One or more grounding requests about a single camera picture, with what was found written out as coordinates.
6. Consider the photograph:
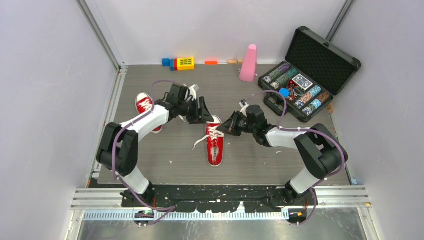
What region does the blue toy cube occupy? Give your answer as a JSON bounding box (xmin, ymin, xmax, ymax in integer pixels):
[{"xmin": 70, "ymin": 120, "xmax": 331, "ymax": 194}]
[{"xmin": 161, "ymin": 58, "xmax": 171, "ymax": 67}]

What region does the aluminium frame rail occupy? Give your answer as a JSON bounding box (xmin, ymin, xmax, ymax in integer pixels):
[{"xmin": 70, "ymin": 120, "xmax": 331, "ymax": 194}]
[{"xmin": 70, "ymin": 186, "xmax": 372, "ymax": 221}]

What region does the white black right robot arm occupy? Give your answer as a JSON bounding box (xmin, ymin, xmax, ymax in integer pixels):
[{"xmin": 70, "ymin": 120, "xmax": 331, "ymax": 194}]
[{"xmin": 217, "ymin": 105, "xmax": 348, "ymax": 205}]

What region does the yellow toy block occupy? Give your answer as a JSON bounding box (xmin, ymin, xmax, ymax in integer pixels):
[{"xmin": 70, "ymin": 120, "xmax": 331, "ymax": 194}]
[{"xmin": 176, "ymin": 57, "xmax": 195, "ymax": 71}]

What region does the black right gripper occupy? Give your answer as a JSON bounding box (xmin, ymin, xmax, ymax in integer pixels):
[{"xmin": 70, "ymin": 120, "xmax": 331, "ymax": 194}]
[{"xmin": 217, "ymin": 111, "xmax": 257, "ymax": 137}]

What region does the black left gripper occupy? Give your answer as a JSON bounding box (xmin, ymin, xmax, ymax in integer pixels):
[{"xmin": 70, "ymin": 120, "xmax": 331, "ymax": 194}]
[{"xmin": 178, "ymin": 97, "xmax": 214, "ymax": 125}]

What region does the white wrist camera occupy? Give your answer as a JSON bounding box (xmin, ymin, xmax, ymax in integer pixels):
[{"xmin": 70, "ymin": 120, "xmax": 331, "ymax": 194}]
[
  {"xmin": 239, "ymin": 99, "xmax": 250, "ymax": 116},
  {"xmin": 187, "ymin": 84, "xmax": 200, "ymax": 102}
]

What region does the wooden block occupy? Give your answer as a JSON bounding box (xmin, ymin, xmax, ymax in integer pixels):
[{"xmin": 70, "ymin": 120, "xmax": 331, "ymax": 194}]
[{"xmin": 227, "ymin": 59, "xmax": 238, "ymax": 64}]

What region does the orange flat block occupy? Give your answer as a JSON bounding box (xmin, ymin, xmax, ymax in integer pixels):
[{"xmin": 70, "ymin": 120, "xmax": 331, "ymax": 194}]
[{"xmin": 204, "ymin": 60, "xmax": 218, "ymax": 65}]

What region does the red toy block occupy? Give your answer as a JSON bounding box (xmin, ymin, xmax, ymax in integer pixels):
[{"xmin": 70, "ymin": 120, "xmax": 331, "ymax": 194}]
[{"xmin": 169, "ymin": 59, "xmax": 178, "ymax": 71}]

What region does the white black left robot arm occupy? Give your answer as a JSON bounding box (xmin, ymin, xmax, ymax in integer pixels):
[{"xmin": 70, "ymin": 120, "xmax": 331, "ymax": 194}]
[{"xmin": 96, "ymin": 83, "xmax": 213, "ymax": 207}]

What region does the white shoelace of sneaker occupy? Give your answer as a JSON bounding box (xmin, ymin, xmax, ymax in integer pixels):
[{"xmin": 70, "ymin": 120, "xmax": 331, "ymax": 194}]
[
  {"xmin": 137, "ymin": 97, "xmax": 153, "ymax": 114},
  {"xmin": 192, "ymin": 126, "xmax": 225, "ymax": 150}
]

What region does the playing card deck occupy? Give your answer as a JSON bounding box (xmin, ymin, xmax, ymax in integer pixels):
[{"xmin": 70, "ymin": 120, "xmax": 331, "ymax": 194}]
[{"xmin": 292, "ymin": 73, "xmax": 314, "ymax": 91}]

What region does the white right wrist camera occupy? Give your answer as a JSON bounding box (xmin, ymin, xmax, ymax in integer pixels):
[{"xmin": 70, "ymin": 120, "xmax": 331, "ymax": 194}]
[{"xmin": 239, "ymin": 99, "xmax": 250, "ymax": 116}]

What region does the black poker chip case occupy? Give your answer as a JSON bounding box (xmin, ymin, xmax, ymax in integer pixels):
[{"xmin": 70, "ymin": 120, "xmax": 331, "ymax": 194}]
[{"xmin": 257, "ymin": 26, "xmax": 362, "ymax": 123}]

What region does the blue round dealer chip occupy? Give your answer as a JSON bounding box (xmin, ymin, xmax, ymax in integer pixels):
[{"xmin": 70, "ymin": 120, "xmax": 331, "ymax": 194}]
[{"xmin": 278, "ymin": 88, "xmax": 290, "ymax": 98}]

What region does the red canvas sneaker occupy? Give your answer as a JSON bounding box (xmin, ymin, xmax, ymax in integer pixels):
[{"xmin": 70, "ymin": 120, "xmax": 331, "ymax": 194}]
[
  {"xmin": 205, "ymin": 115, "xmax": 225, "ymax": 167},
  {"xmin": 135, "ymin": 92, "xmax": 153, "ymax": 114}
]

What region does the pink metronome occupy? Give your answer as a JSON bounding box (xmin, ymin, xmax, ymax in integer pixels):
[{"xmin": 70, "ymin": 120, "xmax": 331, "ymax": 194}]
[{"xmin": 239, "ymin": 44, "xmax": 257, "ymax": 83}]

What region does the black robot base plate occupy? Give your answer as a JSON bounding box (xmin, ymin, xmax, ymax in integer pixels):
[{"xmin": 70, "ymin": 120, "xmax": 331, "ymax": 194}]
[{"xmin": 120, "ymin": 184, "xmax": 318, "ymax": 214}]

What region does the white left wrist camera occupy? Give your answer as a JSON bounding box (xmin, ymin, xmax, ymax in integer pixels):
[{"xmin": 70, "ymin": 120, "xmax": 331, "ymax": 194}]
[{"xmin": 187, "ymin": 84, "xmax": 200, "ymax": 102}]

